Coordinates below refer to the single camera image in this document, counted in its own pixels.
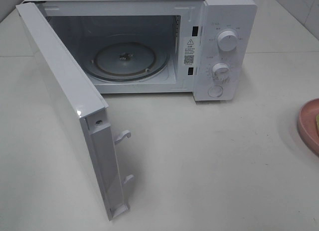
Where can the round white door button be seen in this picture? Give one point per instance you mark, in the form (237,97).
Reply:
(215,91)

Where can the white microwave door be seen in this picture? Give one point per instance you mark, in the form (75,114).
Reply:
(81,110)

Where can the white timer knob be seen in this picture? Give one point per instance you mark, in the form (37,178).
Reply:
(220,71)

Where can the pink round plate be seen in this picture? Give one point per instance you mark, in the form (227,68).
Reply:
(307,125)

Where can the sandwich with lettuce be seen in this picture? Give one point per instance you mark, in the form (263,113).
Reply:
(317,122)

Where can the glass microwave turntable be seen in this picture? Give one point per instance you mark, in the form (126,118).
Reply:
(126,57)

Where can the white warning label sticker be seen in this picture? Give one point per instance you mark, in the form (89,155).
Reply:
(190,48)

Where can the white microwave oven body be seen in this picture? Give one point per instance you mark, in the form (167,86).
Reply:
(77,21)

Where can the upper white power knob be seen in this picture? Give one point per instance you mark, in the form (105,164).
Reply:
(227,40)

